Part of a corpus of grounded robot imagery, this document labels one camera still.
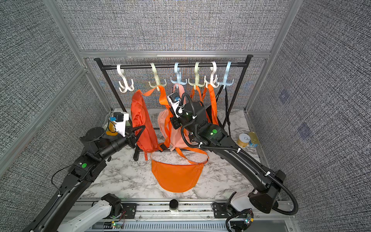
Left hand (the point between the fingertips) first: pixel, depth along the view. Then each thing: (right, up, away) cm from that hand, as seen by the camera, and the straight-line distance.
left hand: (146, 125), depth 62 cm
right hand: (+11, +9, +1) cm, 14 cm away
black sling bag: (+38, +10, +12) cm, 41 cm away
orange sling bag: (+13, -31, +22) cm, 40 cm away
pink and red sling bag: (+12, -10, +28) cm, 32 cm away
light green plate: (-40, -1, +41) cm, 57 cm away
